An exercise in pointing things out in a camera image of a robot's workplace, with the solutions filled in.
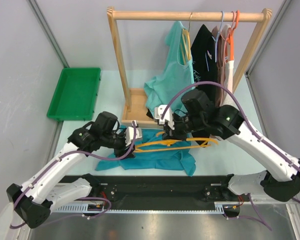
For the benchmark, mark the black t shirt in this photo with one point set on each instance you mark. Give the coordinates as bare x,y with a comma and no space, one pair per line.
203,56

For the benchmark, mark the light blue plastic hanger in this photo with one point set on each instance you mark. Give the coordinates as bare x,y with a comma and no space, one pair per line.
216,39

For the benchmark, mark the white slotted cable duct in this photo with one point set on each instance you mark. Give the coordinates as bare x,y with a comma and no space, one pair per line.
96,207

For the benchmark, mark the wooden hanger metal hook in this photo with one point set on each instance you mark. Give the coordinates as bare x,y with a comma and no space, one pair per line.
186,43

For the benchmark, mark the white garment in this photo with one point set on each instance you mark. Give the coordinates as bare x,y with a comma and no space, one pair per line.
229,70

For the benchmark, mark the green plastic tray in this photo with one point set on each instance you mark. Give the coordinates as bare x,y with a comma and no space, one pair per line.
75,95

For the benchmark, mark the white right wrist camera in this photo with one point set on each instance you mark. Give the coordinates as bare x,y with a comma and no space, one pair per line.
163,115

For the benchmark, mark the wooden clothes rack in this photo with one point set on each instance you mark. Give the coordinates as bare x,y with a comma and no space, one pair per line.
135,97

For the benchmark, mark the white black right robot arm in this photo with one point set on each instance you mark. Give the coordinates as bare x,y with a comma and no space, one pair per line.
281,178

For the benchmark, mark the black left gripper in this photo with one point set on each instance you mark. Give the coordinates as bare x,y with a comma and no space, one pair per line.
121,152

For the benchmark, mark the orange plastic hanger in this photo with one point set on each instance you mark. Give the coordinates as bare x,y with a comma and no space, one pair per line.
230,41

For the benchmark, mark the mint green t shirt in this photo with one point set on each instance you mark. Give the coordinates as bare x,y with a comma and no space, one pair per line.
175,76

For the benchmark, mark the pink plastic hanger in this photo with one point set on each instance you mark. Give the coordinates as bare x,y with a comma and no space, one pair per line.
228,32

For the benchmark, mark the pink beige garment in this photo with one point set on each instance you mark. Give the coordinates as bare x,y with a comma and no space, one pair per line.
221,62

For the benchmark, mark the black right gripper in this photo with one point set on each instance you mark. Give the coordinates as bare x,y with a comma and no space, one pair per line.
175,134

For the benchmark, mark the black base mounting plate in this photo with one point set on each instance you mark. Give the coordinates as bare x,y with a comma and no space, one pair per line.
170,189

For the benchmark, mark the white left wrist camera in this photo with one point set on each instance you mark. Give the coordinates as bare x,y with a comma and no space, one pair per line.
133,132

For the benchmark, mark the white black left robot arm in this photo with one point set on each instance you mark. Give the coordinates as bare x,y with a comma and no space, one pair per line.
35,199

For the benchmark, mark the yellow plastic hanger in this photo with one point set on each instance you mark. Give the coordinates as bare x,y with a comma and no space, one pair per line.
153,142

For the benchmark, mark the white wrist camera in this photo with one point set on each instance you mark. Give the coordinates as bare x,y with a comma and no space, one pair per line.
133,132
163,115

